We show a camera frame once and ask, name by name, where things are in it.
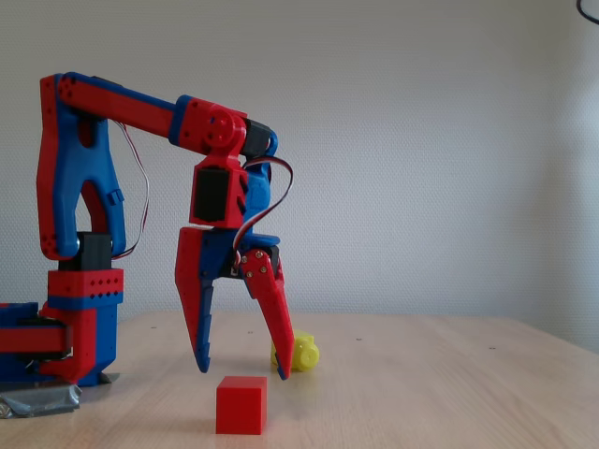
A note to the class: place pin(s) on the red blue gripper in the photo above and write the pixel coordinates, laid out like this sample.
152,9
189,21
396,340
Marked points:
211,254

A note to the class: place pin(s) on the red cube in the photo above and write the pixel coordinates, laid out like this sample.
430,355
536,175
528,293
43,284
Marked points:
241,407

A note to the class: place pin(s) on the red blue robot arm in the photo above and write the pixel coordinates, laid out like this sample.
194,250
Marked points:
70,178

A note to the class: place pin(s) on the yellow block with round peg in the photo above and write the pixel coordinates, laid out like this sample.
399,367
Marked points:
306,356

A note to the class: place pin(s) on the red blue table clamp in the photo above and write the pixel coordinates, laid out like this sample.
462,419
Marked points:
23,339

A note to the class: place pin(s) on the grey duct tape piece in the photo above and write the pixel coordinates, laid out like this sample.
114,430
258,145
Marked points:
37,397
110,378

